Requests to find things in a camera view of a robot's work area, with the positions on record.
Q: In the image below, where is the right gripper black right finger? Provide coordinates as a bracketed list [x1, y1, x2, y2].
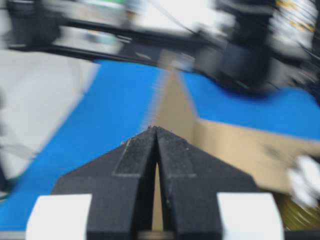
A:
[156, 127, 259, 240]

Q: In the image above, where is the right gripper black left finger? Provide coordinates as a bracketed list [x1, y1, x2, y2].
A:
[51, 127, 157, 240]

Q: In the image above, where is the brown cardboard box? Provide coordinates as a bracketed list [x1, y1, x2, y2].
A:
[148, 71, 320, 230]

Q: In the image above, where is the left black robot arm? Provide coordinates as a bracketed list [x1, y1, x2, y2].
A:
[4, 0, 320, 98]

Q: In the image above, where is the blue table cloth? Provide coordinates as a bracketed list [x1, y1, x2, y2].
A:
[0, 61, 320, 231]

